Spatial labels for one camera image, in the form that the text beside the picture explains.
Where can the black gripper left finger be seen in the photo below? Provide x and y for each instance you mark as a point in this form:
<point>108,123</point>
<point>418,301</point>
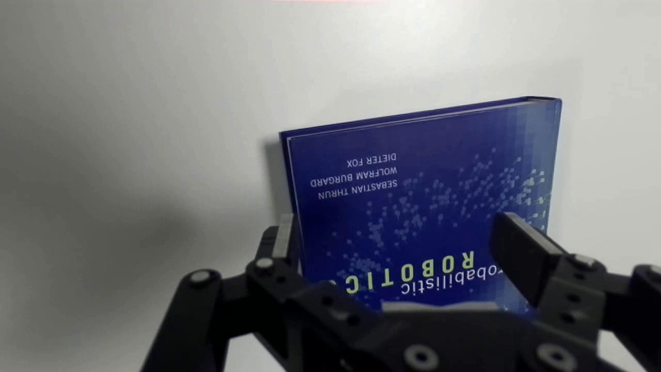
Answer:
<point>276,302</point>

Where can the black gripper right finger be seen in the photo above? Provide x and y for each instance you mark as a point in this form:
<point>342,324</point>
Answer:
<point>537,260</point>

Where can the blue hardcover robotics book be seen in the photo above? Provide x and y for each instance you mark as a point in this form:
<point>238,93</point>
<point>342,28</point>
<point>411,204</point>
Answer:
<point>414,178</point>

